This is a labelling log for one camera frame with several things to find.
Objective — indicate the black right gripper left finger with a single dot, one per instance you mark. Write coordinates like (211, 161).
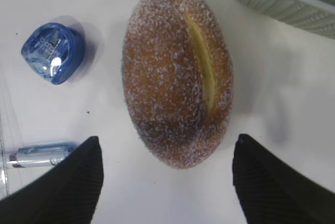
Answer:
(68, 193)

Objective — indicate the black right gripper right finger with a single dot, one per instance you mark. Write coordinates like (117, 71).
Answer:
(270, 191)

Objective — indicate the sugared bread roll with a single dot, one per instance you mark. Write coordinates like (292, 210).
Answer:
(177, 77)

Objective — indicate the blue clear pen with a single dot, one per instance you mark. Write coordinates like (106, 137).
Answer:
(40, 155)

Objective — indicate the clear plastic ruler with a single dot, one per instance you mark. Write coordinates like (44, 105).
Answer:
(5, 149)

